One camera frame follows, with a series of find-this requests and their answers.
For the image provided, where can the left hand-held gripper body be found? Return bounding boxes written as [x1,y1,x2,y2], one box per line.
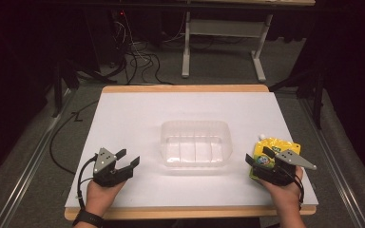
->
[92,147,133,188]

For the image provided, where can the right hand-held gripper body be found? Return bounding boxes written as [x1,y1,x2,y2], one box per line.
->
[252,148,317,187]

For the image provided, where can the yellow spouted drink pouch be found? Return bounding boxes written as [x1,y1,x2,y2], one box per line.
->
[249,133,302,181]

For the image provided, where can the clear plastic container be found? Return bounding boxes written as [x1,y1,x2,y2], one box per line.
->
[159,120,234,168]

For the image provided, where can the person's right hand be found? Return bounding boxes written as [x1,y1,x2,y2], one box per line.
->
[258,165,305,213]

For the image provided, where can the person's left hand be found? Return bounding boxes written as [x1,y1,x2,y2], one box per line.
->
[85,180,127,218]

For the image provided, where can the black wristwatch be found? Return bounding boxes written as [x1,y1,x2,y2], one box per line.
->
[72,208,105,228]

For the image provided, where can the black stand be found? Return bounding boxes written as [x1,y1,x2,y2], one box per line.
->
[267,63,327,130]

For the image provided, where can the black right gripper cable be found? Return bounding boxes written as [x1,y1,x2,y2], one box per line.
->
[279,164,306,207]

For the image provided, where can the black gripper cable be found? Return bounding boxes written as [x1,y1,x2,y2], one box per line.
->
[279,164,306,207]
[76,153,99,211]

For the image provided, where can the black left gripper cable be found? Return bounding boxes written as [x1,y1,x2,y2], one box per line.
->
[76,153,99,211]

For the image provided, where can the metal floor rail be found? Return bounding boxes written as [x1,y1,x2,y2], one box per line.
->
[298,94,365,228]
[0,88,77,228]

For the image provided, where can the black floor cable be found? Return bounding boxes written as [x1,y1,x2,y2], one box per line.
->
[48,100,100,176]

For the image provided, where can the tangle of cables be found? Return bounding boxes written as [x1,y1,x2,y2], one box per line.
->
[107,9,188,86]

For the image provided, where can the white desk frame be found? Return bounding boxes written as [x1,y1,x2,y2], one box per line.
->
[181,0,317,84]

